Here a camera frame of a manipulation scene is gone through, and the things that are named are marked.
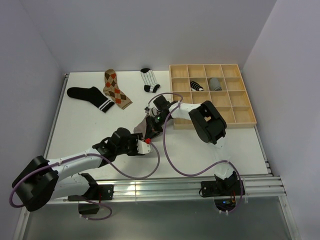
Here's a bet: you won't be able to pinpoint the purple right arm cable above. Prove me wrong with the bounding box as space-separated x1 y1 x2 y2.
146 92 245 214

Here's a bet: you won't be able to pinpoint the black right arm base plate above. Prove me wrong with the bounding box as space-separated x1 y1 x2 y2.
200 180 246 198

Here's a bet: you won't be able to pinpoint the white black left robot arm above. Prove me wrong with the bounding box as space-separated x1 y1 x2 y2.
12 127 151 212

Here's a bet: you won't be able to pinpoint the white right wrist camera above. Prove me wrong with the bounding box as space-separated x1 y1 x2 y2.
145 107 159 117

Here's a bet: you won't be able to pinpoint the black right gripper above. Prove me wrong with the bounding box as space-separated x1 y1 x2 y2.
145 114 170 141

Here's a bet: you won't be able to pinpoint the grey sock with black stripes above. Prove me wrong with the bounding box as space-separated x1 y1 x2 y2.
208 77 222 91

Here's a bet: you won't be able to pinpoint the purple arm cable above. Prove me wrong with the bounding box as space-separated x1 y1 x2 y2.
8 142 161 221
146 92 245 214

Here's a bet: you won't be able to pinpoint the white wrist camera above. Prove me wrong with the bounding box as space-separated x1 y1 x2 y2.
137 139 153 155
145 107 159 117

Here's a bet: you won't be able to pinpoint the white sock black toe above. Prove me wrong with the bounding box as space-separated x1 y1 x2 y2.
140 68 161 93

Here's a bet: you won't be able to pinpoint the black pinstriped sock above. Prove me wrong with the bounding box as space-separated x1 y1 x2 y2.
190 81 204 92

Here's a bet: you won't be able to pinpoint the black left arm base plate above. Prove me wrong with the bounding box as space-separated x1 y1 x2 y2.
67 184 114 202

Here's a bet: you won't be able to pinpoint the aluminium table edge rail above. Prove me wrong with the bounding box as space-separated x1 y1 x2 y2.
96 176 286 203

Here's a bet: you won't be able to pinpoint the black box under rail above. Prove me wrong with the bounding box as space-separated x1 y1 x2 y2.
78 203 100 215

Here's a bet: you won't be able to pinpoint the brown orange argyle sock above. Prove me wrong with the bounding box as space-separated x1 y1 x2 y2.
103 69 133 110

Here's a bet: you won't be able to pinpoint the taupe sock red stripes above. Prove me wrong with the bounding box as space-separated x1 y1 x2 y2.
133 118 148 138

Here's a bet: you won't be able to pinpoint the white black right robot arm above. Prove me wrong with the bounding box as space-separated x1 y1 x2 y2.
144 92 244 195

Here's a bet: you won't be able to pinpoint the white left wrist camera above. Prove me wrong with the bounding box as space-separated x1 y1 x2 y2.
137 139 153 155

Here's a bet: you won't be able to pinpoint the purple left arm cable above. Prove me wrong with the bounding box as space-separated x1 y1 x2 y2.
8 142 161 221

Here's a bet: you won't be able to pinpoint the wooden compartment tray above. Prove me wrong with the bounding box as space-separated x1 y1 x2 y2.
169 63 257 129

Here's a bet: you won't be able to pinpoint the black sock white stripes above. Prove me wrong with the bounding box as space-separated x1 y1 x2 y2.
67 86 115 113

